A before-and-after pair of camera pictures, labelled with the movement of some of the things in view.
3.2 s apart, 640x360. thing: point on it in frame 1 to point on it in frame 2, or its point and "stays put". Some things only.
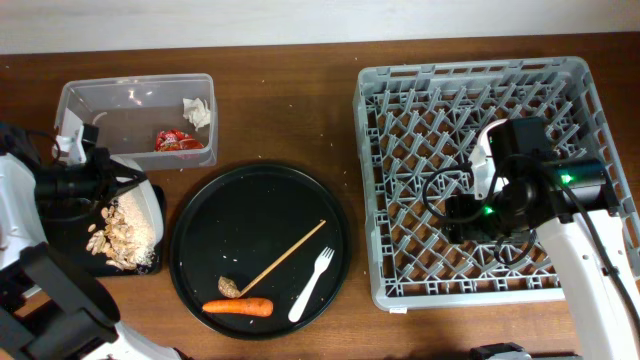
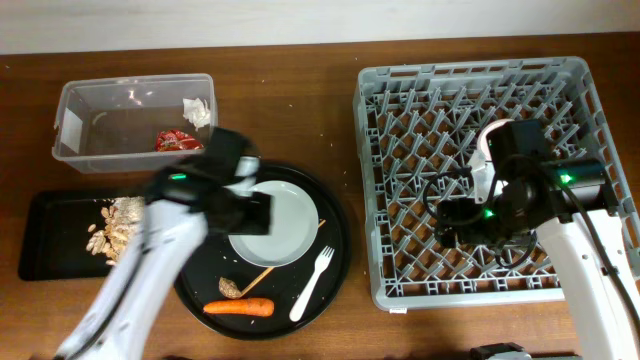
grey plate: [141, 210] to [294, 227]
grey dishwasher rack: [420, 122] stays put
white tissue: [196, 112] stays put
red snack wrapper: [175, 139] stays put
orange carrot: [261, 307] stays put
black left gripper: [110, 181] to [265, 227]
